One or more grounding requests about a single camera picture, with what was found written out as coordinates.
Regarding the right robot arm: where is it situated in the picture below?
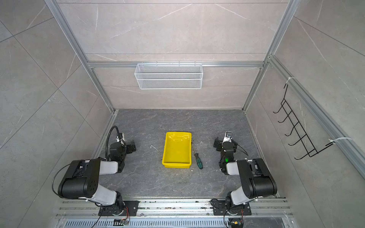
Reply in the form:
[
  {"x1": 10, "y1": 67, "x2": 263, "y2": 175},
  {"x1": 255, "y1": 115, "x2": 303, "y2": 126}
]
[{"x1": 211, "y1": 135, "x2": 278, "y2": 215}]

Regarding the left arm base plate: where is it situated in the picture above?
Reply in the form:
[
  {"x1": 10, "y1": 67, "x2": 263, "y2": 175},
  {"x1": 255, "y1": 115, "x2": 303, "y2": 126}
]
[{"x1": 98, "y1": 200, "x2": 140, "y2": 217}]

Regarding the yellow plastic bin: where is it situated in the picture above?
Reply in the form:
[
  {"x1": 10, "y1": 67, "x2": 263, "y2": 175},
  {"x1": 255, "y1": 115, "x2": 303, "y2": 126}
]
[{"x1": 162, "y1": 132, "x2": 192, "y2": 169}]

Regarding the white wire mesh basket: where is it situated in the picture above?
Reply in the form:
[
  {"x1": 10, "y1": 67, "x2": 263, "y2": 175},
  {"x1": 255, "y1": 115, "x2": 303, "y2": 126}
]
[{"x1": 135, "y1": 63, "x2": 203, "y2": 90}]

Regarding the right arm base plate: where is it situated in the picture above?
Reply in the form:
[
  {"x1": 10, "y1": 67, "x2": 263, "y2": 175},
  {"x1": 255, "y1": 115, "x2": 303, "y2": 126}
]
[{"x1": 210, "y1": 199, "x2": 252, "y2": 216}]

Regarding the black wire hook rack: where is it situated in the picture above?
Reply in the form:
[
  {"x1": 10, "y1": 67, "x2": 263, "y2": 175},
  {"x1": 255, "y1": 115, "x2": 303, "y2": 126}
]
[{"x1": 273, "y1": 84, "x2": 335, "y2": 160}]

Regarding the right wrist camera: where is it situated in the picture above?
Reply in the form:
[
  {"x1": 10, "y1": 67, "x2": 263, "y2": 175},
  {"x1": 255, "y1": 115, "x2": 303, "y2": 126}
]
[{"x1": 222, "y1": 131, "x2": 232, "y2": 142}]

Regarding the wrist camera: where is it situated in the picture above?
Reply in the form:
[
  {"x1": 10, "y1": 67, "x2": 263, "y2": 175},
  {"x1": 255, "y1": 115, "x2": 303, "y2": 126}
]
[
  {"x1": 116, "y1": 133, "x2": 125, "y2": 144},
  {"x1": 222, "y1": 131, "x2": 232, "y2": 142}
]

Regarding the green handled screwdriver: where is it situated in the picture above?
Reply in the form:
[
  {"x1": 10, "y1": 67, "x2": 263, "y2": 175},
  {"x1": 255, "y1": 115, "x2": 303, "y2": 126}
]
[{"x1": 192, "y1": 144, "x2": 203, "y2": 170}]

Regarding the aluminium mounting rail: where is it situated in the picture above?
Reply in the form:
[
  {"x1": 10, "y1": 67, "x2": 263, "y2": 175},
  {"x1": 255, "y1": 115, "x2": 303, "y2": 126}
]
[{"x1": 50, "y1": 197, "x2": 297, "y2": 228}]

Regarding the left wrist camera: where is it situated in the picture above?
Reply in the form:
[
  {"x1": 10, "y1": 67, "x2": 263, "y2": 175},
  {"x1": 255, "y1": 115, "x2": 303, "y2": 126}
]
[{"x1": 116, "y1": 133, "x2": 125, "y2": 144}]

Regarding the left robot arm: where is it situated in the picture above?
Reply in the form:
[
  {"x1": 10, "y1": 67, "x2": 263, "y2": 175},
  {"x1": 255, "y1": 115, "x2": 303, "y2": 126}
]
[{"x1": 57, "y1": 135, "x2": 136, "y2": 216}]

